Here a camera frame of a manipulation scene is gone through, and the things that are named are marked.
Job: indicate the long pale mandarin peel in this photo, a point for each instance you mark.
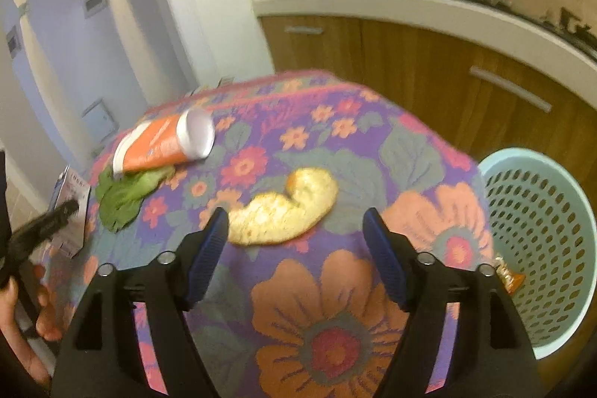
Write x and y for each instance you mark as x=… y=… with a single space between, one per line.
x=289 y=211

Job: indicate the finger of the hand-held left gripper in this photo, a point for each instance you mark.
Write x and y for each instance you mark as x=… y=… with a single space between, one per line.
x=44 y=223

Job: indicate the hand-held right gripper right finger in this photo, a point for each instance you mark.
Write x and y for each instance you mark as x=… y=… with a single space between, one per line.
x=387 y=263

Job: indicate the orange snack bag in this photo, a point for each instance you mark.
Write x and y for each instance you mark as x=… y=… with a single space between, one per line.
x=509 y=276

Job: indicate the orange and white tube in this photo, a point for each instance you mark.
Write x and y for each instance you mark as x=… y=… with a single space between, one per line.
x=158 y=141

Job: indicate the blue and white carton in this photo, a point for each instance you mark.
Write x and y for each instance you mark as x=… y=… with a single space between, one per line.
x=70 y=211

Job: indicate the person's left hand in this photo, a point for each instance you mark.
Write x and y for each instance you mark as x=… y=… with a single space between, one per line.
x=46 y=314

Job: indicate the green vegetable leaf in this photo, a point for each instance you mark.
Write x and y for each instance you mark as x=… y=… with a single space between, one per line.
x=123 y=197

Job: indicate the black gas stove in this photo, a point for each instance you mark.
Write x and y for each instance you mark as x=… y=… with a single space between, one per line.
x=536 y=13

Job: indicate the wooden kitchen cabinet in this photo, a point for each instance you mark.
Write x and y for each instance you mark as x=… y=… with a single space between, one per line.
x=410 y=57

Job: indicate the teal perforated plastic basket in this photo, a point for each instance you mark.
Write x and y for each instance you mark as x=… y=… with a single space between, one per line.
x=545 y=239

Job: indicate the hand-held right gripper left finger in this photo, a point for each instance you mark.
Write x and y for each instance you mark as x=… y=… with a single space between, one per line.
x=207 y=258

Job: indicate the floral tablecloth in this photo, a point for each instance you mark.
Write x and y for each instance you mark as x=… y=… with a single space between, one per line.
x=326 y=332

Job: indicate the wall switch panel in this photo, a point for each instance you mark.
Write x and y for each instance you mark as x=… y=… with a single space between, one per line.
x=94 y=4

